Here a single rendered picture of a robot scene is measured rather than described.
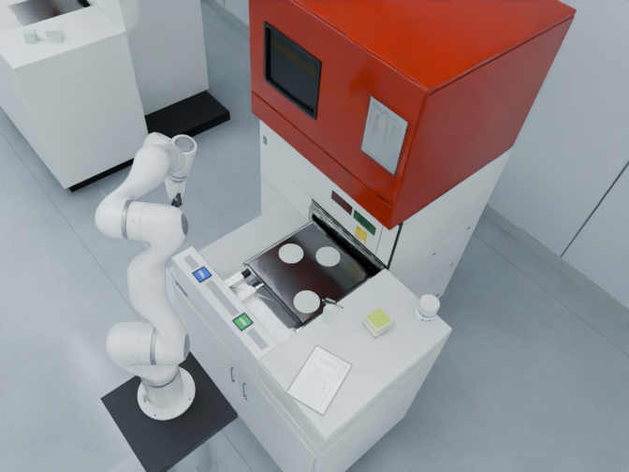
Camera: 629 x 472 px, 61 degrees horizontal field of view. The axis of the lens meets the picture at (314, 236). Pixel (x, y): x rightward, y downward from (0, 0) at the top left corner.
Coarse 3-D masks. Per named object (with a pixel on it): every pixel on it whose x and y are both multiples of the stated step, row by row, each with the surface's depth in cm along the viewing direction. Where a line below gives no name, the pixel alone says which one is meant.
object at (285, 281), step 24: (288, 240) 223; (312, 240) 224; (264, 264) 215; (288, 264) 216; (312, 264) 216; (336, 264) 217; (288, 288) 208; (312, 288) 209; (336, 288) 210; (312, 312) 202
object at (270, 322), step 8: (232, 288) 209; (256, 296) 207; (248, 304) 205; (256, 304) 205; (264, 304) 205; (256, 312) 203; (264, 312) 203; (264, 320) 201; (272, 320) 201; (272, 328) 199; (280, 328) 200; (272, 336) 197
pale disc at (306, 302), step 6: (300, 294) 207; (306, 294) 207; (312, 294) 207; (294, 300) 205; (300, 300) 205; (306, 300) 206; (312, 300) 206; (318, 300) 206; (300, 306) 204; (306, 306) 204; (312, 306) 204; (306, 312) 202
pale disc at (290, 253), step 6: (282, 246) 221; (288, 246) 221; (294, 246) 221; (282, 252) 219; (288, 252) 219; (294, 252) 219; (300, 252) 220; (282, 258) 217; (288, 258) 217; (294, 258) 217; (300, 258) 218
